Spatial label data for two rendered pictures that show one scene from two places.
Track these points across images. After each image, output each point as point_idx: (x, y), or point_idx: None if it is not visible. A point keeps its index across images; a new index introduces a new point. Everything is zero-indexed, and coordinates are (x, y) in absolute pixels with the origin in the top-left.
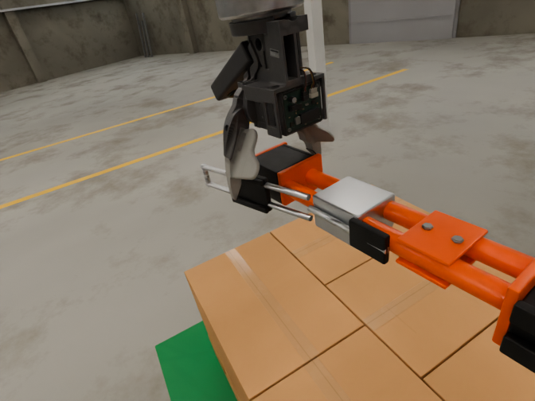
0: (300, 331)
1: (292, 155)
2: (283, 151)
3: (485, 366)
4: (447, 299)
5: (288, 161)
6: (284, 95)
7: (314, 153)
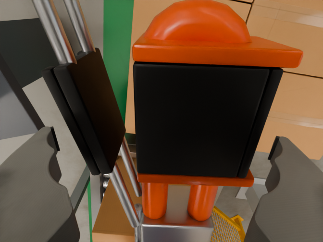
0: None
1: (219, 148)
2: (229, 114)
3: None
4: (313, 41)
5: (190, 160)
6: None
7: (270, 151)
